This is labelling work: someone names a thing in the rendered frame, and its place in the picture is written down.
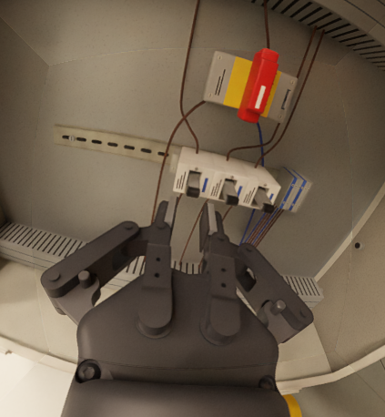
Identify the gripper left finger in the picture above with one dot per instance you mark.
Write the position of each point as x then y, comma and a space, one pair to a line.
88, 254

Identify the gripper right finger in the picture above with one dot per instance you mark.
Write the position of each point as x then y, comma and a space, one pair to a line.
223, 293

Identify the grey yellow isolator box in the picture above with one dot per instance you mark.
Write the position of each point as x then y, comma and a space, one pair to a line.
218, 81

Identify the grey breaker toggle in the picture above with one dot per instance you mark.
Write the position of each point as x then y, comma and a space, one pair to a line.
263, 198
229, 190
193, 182

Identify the white blue terminal block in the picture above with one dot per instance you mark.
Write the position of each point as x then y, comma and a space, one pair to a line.
293, 192

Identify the yellow round object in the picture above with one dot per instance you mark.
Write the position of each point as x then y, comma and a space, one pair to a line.
290, 405

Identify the beige electrical cabinet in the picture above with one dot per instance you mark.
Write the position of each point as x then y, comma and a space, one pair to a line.
81, 97

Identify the beige perforated mounting rail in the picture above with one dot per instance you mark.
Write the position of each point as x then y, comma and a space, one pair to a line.
114, 143

